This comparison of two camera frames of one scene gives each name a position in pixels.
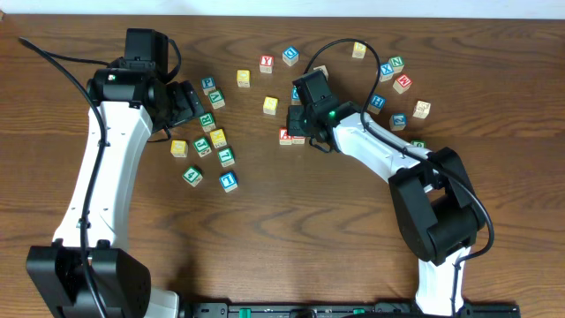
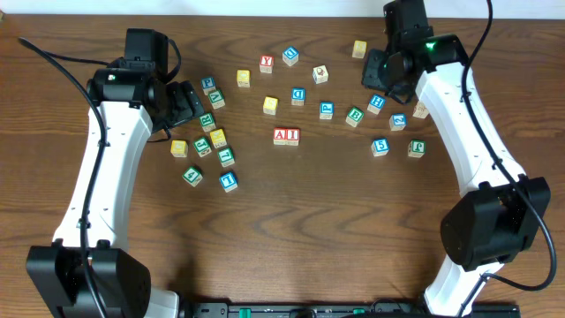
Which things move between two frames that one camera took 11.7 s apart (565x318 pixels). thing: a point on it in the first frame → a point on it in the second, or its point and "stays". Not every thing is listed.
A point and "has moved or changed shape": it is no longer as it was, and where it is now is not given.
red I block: x=298 y=140 has moved or changed shape
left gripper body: x=176 y=108 stays
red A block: x=284 y=139 has moved or changed shape
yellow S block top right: x=359 y=49 stays
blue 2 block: x=397 y=121 stays
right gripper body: x=300 y=121 → x=380 y=74
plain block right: x=422 y=109 stays
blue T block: x=229 y=182 stays
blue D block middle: x=295 y=96 stays
